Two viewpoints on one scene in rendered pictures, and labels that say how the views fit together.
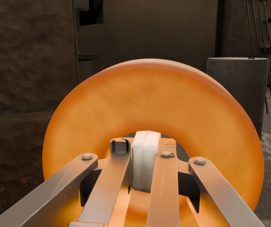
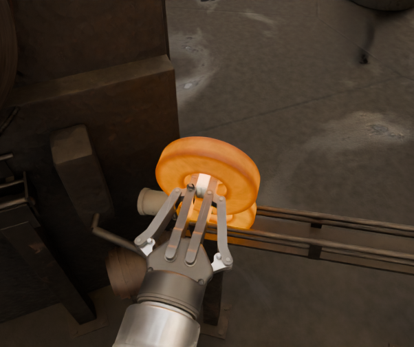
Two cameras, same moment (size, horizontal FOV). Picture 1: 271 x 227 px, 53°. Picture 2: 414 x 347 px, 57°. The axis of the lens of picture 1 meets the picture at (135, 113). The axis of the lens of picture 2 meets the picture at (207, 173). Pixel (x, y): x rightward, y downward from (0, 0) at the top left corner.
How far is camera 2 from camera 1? 0.40 m
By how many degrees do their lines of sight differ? 38
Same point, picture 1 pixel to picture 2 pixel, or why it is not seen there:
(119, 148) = (190, 188)
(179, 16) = not seen: outside the picture
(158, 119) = (209, 172)
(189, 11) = not seen: outside the picture
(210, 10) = not seen: outside the picture
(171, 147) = (214, 182)
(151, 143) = (204, 184)
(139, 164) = (199, 191)
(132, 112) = (197, 168)
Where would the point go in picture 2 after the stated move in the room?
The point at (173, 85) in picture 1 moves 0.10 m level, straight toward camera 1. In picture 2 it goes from (216, 163) to (196, 227)
